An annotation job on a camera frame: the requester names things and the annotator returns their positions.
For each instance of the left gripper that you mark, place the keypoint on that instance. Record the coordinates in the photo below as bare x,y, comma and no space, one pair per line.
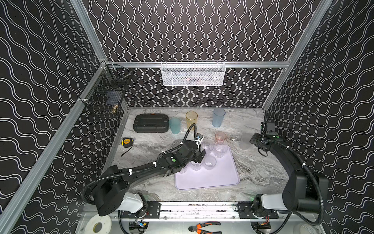
199,156

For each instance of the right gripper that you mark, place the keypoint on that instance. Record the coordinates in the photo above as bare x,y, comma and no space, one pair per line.
253,138

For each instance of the clear plain glass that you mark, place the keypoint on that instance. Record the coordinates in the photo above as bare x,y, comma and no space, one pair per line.
208,145

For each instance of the frosted white plastic cup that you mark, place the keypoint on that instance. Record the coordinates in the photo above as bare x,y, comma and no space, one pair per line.
245,141

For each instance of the lavender plastic tray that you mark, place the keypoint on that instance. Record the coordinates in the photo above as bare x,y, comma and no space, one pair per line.
224,174

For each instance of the small pink plastic cup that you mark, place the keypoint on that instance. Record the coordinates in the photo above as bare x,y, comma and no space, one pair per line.
220,136

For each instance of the tall yellow plastic cup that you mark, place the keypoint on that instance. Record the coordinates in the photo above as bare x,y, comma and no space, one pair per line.
191,118

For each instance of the teal textured plastic cup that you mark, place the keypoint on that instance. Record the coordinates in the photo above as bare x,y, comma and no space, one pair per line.
175,125

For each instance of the tall blue plastic cup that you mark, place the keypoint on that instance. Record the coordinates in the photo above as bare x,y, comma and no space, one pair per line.
218,117

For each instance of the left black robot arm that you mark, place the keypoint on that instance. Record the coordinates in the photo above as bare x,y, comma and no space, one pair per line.
110,192

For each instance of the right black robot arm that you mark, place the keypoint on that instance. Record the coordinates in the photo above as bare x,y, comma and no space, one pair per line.
305,192

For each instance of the black plastic tool case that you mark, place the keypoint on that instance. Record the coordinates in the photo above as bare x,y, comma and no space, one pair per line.
151,123

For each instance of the yellow black tape measure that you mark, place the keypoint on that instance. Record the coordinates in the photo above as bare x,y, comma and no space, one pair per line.
127,143

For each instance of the white round object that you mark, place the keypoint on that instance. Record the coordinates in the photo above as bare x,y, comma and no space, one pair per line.
305,229

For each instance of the white tape roll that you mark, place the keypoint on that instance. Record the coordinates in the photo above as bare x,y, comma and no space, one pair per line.
98,225

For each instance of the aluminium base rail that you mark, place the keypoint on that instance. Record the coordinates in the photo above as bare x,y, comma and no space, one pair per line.
204,211

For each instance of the white wire mesh basket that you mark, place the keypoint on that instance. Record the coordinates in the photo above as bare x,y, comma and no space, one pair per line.
193,73

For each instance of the black wire basket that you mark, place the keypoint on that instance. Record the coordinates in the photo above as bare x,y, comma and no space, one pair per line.
105,99

